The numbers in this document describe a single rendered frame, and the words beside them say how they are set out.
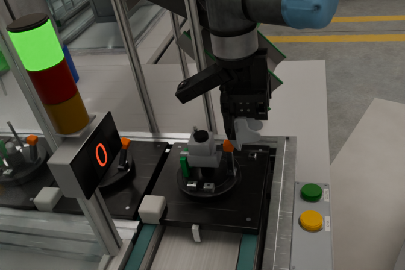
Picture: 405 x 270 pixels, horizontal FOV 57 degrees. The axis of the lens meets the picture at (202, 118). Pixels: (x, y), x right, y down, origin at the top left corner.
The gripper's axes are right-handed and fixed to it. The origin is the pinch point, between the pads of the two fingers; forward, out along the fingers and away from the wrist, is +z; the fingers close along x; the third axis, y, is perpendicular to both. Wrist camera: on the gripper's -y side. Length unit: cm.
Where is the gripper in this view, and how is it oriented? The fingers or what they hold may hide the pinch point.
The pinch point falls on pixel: (235, 144)
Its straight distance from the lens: 73.9
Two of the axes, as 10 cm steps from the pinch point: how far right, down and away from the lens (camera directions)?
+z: 1.5, 8.1, 5.7
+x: 2.4, -5.9, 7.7
